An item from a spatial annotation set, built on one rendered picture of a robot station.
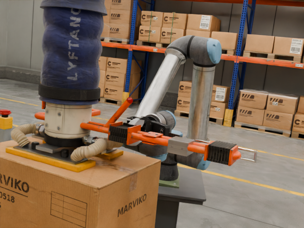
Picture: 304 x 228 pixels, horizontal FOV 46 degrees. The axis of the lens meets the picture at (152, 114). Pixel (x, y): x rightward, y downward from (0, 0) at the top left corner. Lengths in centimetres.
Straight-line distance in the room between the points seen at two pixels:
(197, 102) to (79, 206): 93
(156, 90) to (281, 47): 675
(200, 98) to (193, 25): 691
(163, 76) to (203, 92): 25
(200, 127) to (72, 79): 88
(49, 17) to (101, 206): 65
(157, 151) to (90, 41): 54
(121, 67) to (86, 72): 816
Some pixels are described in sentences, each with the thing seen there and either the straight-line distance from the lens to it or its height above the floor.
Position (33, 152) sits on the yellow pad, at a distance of 136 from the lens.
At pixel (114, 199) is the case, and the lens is 119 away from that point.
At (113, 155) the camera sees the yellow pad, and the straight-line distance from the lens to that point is 139.
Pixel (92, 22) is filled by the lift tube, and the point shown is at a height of 156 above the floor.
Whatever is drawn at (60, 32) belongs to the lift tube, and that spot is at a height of 152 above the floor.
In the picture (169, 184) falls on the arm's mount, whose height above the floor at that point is 76.
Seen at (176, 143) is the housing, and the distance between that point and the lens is 114.
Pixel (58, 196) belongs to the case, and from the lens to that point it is 123.
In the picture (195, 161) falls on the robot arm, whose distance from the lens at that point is 200.
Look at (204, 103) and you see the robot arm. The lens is 187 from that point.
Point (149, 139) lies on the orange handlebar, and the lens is 119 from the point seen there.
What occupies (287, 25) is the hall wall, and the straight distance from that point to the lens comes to 963.
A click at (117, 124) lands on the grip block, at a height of 122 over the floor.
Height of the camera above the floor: 149
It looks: 10 degrees down
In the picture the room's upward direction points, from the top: 6 degrees clockwise
